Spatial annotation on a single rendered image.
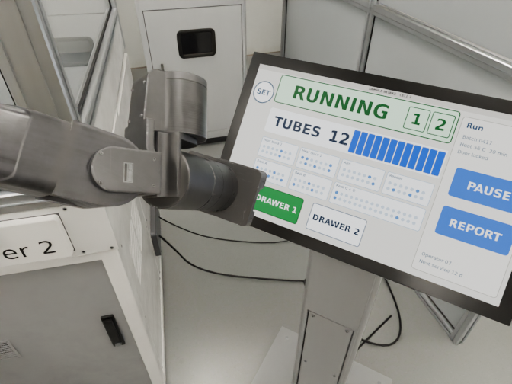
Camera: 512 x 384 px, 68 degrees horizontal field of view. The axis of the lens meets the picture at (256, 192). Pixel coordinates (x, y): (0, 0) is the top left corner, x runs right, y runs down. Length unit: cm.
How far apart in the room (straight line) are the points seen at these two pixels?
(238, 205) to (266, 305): 133
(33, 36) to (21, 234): 39
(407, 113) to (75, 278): 81
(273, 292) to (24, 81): 136
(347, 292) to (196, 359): 89
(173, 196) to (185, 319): 140
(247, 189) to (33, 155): 22
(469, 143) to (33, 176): 56
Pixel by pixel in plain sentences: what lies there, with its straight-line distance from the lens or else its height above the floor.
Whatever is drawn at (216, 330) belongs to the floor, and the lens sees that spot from 168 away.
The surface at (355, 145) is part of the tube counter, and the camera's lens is 65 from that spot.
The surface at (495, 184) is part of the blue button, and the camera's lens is 65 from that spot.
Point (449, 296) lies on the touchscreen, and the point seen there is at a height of 97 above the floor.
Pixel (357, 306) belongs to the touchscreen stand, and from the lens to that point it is 90.
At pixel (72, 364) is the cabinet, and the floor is 33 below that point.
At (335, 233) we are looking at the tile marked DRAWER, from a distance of 64.
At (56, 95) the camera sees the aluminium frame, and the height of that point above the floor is 117.
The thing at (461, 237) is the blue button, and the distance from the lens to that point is 64.
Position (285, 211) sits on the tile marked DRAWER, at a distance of 66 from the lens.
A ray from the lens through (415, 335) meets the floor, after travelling 178.
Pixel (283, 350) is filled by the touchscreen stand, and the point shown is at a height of 3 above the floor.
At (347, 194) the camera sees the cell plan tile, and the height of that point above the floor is 104.
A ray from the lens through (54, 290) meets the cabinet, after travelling 106.
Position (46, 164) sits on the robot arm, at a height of 129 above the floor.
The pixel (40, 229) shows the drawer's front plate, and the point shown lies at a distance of 87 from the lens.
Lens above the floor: 144
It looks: 40 degrees down
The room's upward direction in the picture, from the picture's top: straight up
